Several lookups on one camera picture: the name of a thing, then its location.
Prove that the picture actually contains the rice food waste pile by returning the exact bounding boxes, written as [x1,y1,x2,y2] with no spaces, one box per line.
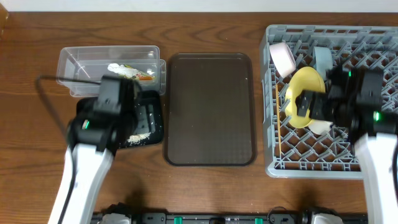
[126,111,156,146]

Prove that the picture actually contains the white green cup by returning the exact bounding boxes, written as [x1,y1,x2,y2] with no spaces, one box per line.
[308,119,333,135]

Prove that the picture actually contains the yellow plate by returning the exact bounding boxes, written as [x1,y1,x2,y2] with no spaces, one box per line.
[285,67,326,128]

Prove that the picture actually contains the light blue bowl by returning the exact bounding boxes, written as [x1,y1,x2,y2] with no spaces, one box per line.
[313,47,333,80]

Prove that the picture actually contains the wooden chopstick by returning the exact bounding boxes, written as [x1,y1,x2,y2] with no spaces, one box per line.
[275,83,282,157]

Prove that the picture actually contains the snack wrapper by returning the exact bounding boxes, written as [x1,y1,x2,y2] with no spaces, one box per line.
[108,63,154,81]

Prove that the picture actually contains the pink bowl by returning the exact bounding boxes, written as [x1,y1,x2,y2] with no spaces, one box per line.
[269,42,296,78]

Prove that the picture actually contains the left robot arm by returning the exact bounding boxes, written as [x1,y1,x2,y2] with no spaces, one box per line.
[49,75,159,223]

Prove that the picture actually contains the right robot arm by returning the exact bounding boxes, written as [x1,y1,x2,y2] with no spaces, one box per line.
[294,67,397,223]

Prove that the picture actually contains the grey dishwasher rack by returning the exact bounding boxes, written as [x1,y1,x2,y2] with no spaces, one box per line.
[259,25,397,179]

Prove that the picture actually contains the black plastic bin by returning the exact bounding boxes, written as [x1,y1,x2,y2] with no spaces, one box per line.
[75,90,165,149]

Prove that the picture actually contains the dark brown serving tray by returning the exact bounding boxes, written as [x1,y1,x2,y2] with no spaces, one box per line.
[164,53,257,167]

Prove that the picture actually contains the clear plastic bin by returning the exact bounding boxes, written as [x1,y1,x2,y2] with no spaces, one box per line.
[57,45,166,97]

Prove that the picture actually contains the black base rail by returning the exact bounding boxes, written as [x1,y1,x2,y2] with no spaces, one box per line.
[90,212,369,224]

